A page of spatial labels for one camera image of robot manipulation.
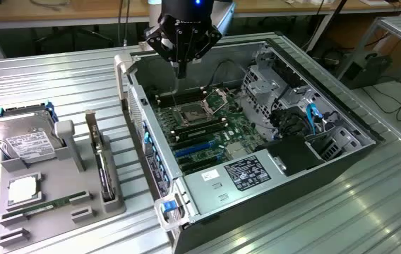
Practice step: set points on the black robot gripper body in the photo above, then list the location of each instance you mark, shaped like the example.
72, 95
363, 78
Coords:
186, 13

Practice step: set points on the black graphics card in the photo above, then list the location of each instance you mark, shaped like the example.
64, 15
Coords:
98, 148

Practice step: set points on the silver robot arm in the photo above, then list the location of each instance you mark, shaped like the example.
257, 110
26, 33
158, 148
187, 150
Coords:
154, 9

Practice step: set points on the grey metal drive cage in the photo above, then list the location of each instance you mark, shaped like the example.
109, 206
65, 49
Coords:
259, 84

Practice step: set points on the black RAM slot bank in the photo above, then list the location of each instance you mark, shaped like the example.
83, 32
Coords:
178, 99

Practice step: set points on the wooden desk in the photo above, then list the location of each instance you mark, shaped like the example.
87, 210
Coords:
80, 10

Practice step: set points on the CPU socket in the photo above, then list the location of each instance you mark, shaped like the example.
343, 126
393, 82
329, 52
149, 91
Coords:
190, 114

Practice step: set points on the green motherboard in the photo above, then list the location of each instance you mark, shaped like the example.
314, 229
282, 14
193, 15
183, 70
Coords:
217, 132

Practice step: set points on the silver chipset heatsink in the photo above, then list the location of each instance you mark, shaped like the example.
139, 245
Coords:
239, 150

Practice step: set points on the black box device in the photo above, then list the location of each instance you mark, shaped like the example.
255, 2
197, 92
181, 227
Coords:
366, 71

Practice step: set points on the black plastic air shroud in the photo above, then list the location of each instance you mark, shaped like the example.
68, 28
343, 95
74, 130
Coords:
291, 154

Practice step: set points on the silver hard disk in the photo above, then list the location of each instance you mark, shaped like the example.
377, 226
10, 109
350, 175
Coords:
20, 135

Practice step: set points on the grey power supply unit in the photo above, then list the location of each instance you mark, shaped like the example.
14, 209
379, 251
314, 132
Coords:
221, 195

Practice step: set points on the grey parts rack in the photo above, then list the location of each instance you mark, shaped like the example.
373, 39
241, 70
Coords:
62, 185

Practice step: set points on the open black PC case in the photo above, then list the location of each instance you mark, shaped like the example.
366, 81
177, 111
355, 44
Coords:
291, 190

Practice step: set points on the blue case latch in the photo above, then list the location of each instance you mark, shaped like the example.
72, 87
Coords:
169, 206

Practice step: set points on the silver CPU chip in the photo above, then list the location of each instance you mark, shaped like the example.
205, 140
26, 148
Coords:
24, 191

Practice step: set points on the green RAM stick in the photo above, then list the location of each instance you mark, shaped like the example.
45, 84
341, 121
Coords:
45, 206

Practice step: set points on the aluminium frame table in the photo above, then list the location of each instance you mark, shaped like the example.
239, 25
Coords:
398, 29

